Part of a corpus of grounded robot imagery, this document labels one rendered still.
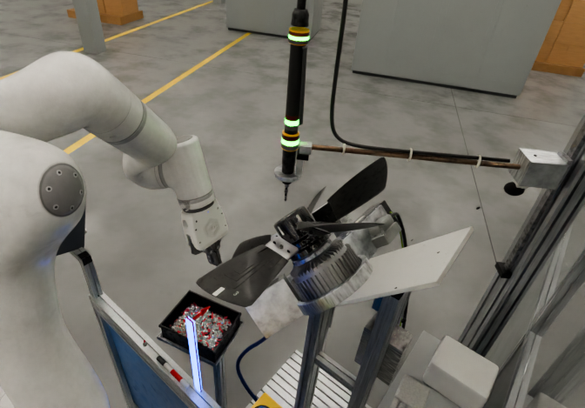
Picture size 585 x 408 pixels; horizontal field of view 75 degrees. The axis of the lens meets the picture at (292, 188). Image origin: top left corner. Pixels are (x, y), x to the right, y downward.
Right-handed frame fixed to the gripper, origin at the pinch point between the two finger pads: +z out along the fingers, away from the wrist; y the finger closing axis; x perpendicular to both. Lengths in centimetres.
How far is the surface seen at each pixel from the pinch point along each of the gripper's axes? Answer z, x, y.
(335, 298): 22.9, -20.0, 21.6
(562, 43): 80, 1, 835
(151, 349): 36.2, 29.3, -12.6
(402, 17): -18, 177, 540
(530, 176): -8, -61, 52
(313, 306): 25.7, -14.1, 18.5
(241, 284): 10.3, -3.2, 3.7
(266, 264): 10.7, -3.5, 13.6
